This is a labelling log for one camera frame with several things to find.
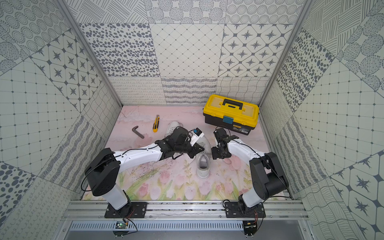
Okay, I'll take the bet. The white sneaker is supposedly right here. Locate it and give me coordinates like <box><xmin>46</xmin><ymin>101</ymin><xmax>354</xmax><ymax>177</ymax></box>
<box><xmin>194</xmin><ymin>137</ymin><xmax>213</xmax><ymax>179</ymax></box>
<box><xmin>165</xmin><ymin>121</ymin><xmax>183</xmax><ymax>137</ymax></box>

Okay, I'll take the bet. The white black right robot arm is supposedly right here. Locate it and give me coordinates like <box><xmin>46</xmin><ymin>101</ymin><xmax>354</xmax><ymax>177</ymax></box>
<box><xmin>212</xmin><ymin>128</ymin><xmax>289</xmax><ymax>219</ymax></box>

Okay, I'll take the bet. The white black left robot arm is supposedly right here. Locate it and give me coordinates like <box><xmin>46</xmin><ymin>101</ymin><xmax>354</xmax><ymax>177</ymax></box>
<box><xmin>84</xmin><ymin>127</ymin><xmax>205</xmax><ymax>219</ymax></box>

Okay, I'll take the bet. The yellow black utility knife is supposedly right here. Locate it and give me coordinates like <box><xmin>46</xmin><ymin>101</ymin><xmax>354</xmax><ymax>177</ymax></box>
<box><xmin>153</xmin><ymin>115</ymin><xmax>160</xmax><ymax>133</ymax></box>

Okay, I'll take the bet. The yellow black plastic toolbox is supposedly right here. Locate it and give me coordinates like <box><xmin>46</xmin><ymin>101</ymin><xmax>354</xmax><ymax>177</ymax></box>
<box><xmin>203</xmin><ymin>95</ymin><xmax>260</xmax><ymax>136</ymax></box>

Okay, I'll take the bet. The dark metal hex key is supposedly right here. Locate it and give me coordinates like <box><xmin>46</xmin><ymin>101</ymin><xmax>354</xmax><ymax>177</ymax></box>
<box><xmin>132</xmin><ymin>126</ymin><xmax>145</xmax><ymax>139</ymax></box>

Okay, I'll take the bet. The pink floral table mat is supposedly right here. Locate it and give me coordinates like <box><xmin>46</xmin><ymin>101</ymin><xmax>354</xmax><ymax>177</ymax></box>
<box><xmin>107</xmin><ymin>106</ymin><xmax>252</xmax><ymax>201</ymax></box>

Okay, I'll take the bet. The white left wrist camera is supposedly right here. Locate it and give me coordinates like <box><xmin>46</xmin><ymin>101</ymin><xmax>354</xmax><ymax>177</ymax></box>
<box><xmin>190</xmin><ymin>128</ymin><xmax>204</xmax><ymax>147</ymax></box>

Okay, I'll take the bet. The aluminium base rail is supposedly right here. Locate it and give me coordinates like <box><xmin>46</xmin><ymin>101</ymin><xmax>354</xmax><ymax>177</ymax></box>
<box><xmin>62</xmin><ymin>200</ymin><xmax>309</xmax><ymax>231</ymax></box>

